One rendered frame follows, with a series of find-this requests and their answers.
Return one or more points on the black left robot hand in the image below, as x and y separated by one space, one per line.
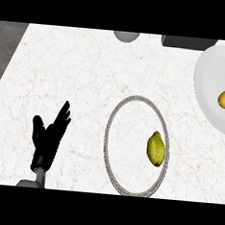
47 141

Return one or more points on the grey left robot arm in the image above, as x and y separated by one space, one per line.
38 178

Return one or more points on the white plate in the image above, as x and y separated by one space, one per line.
213 84

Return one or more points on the round white placemat grey rim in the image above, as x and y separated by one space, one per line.
136 146

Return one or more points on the yellow-green lemon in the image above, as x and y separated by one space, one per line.
155 149

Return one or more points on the dark grey block appliance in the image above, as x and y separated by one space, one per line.
188 42

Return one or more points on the grey round bowl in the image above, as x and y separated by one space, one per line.
126 35

